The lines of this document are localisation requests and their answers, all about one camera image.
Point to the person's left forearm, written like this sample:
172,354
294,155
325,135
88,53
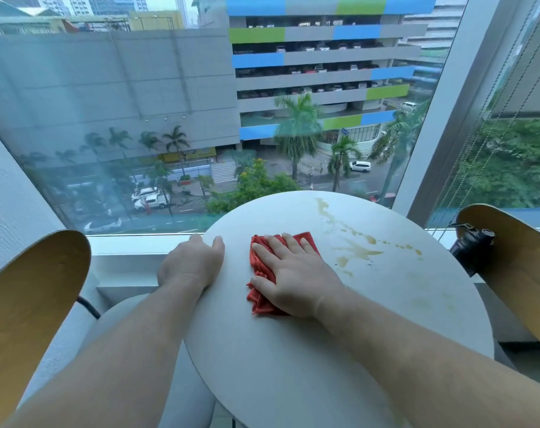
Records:
118,356

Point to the white window frame post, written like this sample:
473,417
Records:
453,106

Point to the small palm tree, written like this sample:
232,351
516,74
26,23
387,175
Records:
341,155

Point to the green leafy tree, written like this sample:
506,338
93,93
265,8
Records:
252,187

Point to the light grey chair seat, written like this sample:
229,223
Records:
194,396

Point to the person's right hand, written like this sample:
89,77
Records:
299,285

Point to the white window sill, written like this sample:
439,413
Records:
131,242

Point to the white van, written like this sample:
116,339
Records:
360,166

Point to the tall palm tree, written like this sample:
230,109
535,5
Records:
299,129

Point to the person's right middle finger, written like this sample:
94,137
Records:
279,249

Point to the multi-storey car park building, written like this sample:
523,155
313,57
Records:
323,62

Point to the person's left hand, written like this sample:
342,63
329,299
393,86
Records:
187,262

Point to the person's right thumb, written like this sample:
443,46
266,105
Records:
261,287

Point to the person's right little finger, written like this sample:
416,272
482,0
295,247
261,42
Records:
310,249

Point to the wooden chair back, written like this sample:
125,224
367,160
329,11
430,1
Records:
24,307
519,262

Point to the white parked car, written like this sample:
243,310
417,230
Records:
153,202
144,193

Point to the grey concrete building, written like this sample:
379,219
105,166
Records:
118,84

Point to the brown liquid spill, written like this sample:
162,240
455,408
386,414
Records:
357,251

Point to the person's left thumb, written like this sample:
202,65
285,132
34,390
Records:
218,249

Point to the red cleaning cloth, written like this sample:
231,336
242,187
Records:
259,303

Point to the person's right forearm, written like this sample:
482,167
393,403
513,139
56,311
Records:
430,369

